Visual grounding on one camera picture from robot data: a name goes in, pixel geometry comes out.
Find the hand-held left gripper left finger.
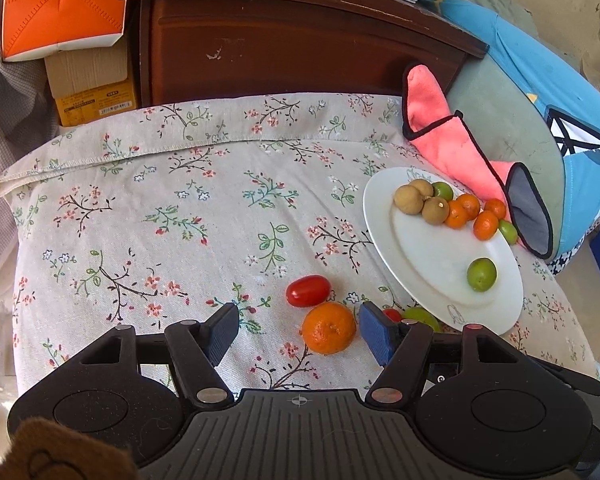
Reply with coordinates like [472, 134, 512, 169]
[75, 302, 240, 408]

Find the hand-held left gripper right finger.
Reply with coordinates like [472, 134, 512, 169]
[358, 302, 531, 408]

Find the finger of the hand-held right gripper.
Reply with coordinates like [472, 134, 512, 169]
[530, 362, 600, 397]

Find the white plate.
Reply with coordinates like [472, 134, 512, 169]
[362, 166, 525, 337]

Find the floral cloth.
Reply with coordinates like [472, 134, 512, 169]
[0, 91, 600, 397]

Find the pink cloth with black trim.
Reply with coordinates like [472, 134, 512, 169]
[401, 62, 554, 261]

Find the brown plush cloth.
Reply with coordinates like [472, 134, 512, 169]
[0, 416, 142, 480]

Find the grey green cushion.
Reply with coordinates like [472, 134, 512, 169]
[444, 54, 577, 222]

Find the yellow cardboard box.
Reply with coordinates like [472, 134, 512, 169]
[43, 39, 140, 128]

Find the dark wooden cabinet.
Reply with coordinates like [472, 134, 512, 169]
[117, 0, 491, 109]

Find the blue printed cushion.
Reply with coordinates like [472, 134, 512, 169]
[422, 0, 600, 277]

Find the orange bag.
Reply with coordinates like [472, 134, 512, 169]
[1, 0, 129, 63]

